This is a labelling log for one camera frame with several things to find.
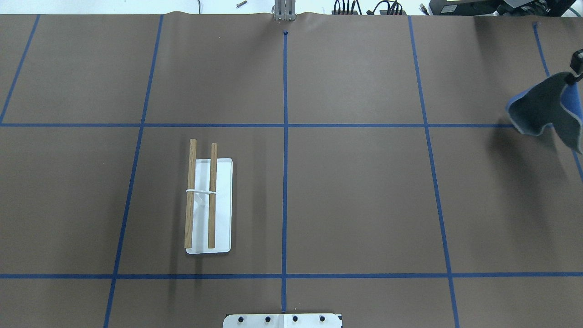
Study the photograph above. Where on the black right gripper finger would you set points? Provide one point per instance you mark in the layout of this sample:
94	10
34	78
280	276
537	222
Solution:
576	68

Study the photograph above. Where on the blue microfiber towel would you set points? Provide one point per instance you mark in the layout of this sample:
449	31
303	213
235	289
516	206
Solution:
521	113

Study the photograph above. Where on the right wooden rack bar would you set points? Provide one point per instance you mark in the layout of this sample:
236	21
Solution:
212	198

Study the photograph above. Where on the wooden rack bar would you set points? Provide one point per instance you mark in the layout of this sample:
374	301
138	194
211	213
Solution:
212	198
189	218

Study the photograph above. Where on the left wooden rack bar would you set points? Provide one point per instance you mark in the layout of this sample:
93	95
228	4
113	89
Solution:
189	218

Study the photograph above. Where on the metal clamp at table edge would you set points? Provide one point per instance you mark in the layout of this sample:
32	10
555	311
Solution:
284	10

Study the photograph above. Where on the white metal plate with holes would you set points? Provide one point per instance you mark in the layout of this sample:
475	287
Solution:
284	320

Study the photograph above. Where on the blue tape line crosswise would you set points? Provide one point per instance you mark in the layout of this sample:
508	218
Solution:
185	125

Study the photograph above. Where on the white rack base plate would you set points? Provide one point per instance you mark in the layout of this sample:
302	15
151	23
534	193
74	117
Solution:
224	198

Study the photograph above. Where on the white rack bracket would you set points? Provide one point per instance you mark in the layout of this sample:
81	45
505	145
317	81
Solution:
199	197

